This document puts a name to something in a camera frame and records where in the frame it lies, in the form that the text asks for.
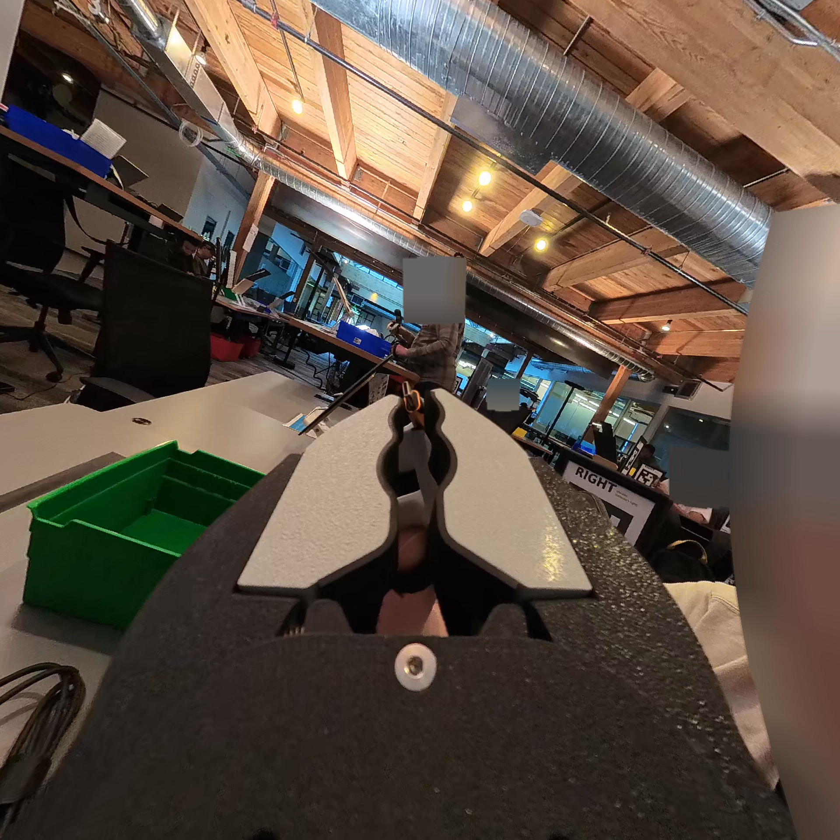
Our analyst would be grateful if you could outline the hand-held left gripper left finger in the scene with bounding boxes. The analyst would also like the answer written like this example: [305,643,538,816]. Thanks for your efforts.
[235,394,411,634]

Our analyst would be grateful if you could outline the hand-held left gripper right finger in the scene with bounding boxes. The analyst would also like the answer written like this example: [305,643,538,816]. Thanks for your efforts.
[420,387,597,637]

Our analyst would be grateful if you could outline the black cable with orange usb-c plug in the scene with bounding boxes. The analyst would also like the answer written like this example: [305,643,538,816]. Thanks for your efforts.
[400,387,442,506]

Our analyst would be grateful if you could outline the person's right hand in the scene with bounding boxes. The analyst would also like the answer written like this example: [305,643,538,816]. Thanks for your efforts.
[379,518,450,636]

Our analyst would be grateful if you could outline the black rod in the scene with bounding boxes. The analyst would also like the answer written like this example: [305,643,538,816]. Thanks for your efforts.
[297,351,398,437]

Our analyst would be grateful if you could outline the person's cream sweater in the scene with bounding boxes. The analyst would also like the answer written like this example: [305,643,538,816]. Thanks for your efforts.
[663,581,782,788]

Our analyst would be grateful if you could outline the wooden work table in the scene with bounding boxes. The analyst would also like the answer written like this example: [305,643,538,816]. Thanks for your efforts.
[282,315,421,395]

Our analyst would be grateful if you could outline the small blue bin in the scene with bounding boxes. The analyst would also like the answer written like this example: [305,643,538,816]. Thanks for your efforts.
[336,320,393,358]

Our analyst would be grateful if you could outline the green plastic bin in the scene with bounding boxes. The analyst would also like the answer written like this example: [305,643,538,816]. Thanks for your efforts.
[25,440,269,632]

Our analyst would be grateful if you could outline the black panel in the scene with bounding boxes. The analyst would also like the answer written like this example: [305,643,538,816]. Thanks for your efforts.
[77,241,214,411]

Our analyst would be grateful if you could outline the black office chair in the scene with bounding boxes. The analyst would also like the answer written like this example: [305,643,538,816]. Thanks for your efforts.
[0,177,102,385]

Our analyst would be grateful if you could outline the white ribbed box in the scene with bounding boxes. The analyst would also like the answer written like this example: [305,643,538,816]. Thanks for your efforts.
[80,118,127,158]

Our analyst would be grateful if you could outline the large blue bin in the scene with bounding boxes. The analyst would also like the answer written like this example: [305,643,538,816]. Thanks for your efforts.
[3,105,114,178]

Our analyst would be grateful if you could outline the bundled black cable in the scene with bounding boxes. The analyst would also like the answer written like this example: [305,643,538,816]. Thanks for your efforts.
[0,663,88,805]

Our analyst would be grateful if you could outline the wooden desk with black frame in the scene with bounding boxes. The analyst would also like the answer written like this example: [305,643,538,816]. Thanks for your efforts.
[0,125,204,245]

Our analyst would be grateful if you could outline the large silver air duct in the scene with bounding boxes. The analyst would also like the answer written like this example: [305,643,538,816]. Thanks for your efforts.
[308,0,772,290]

